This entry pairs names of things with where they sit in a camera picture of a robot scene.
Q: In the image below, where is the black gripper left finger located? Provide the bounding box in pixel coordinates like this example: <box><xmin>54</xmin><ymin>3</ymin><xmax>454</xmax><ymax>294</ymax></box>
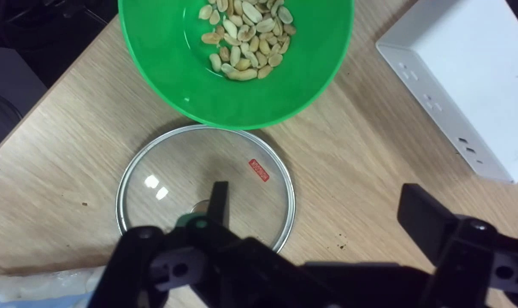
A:
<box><xmin>204</xmin><ymin>179</ymin><xmax>230</xmax><ymax>241</ymax></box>

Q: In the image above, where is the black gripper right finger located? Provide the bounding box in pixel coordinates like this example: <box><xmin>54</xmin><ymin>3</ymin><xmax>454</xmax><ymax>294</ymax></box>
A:
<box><xmin>396</xmin><ymin>183</ymin><xmax>459</xmax><ymax>267</ymax></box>

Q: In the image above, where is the clear glass pot lid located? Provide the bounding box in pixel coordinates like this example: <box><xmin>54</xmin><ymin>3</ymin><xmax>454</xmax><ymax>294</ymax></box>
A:
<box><xmin>114</xmin><ymin>123</ymin><xmax>297</xmax><ymax>255</ymax></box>

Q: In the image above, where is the green plastic bowl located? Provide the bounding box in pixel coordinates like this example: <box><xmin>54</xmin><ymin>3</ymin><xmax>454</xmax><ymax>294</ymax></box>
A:
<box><xmin>116</xmin><ymin>0</ymin><xmax>355</xmax><ymax>130</ymax></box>

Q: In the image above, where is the white power box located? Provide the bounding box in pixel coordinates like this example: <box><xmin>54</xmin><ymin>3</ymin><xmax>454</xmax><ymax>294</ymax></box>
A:
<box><xmin>374</xmin><ymin>0</ymin><xmax>518</xmax><ymax>185</ymax></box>

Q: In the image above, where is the pile of peanuts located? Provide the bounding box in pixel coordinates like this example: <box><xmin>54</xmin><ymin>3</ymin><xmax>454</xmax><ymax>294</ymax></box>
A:
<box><xmin>196</xmin><ymin>0</ymin><xmax>297</xmax><ymax>82</ymax></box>

